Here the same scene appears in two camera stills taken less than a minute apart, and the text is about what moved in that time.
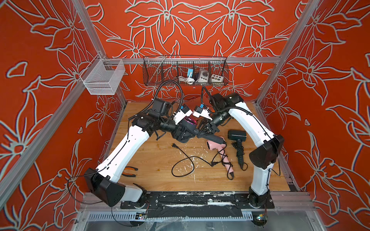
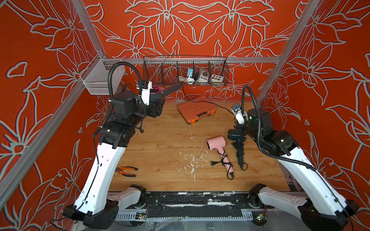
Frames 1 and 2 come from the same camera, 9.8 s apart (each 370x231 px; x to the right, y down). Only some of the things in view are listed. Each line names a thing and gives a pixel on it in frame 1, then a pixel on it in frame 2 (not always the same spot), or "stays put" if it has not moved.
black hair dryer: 191,125 -> 157,93
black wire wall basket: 185,71 stays put
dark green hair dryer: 239,136 stays put
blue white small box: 190,70 stays put
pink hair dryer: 220,147 stays put
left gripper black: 181,137 -> 156,109
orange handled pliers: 129,174 stays put
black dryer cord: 174,146 -> 208,101
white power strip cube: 217,78 stays put
